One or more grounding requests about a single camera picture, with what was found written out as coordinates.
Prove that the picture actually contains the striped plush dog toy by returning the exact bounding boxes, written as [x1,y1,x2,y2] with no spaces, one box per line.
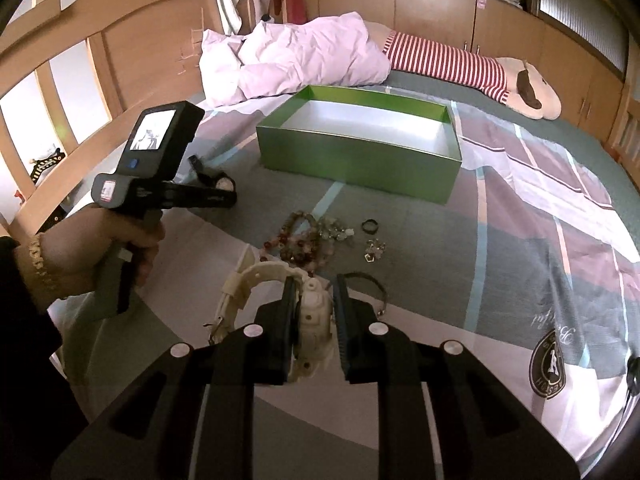
[366,22,562,120]

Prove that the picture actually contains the small silver charm jewelry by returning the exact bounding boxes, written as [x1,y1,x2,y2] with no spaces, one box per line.
[363,238,386,263]

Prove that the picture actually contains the pink crumpled pillow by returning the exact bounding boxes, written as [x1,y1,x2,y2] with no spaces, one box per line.
[198,12,392,107]

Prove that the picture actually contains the dark sleeve left forearm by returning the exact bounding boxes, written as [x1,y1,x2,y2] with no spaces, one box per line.
[1,237,88,479]

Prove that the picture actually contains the gold chain wrist bracelet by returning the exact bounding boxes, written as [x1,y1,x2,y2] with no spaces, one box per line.
[27,233,61,297]

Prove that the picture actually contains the person's left hand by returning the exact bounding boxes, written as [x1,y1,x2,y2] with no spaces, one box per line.
[40,204,165,298]

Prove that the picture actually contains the black round puck with cable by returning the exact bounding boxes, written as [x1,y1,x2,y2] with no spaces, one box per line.
[626,356,640,396]

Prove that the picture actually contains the black yellow toy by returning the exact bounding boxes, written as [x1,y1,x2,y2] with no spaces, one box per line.
[29,148,66,184]

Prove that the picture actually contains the plaid pink grey bedsheet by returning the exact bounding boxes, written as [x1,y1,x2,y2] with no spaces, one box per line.
[53,73,639,479]

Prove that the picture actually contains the white chunky wristwatch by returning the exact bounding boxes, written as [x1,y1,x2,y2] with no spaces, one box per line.
[209,245,333,382]

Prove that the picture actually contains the red hanging garment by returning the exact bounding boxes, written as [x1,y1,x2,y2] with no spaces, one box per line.
[285,0,307,25]

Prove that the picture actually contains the green cardboard box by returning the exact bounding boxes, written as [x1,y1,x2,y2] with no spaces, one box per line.
[256,86,462,204]

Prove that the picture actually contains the wooden headboard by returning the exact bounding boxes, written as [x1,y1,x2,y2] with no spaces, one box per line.
[1,0,220,240]

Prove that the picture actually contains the wooden wall cabinets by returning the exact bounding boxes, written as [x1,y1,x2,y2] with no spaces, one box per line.
[306,0,623,142]

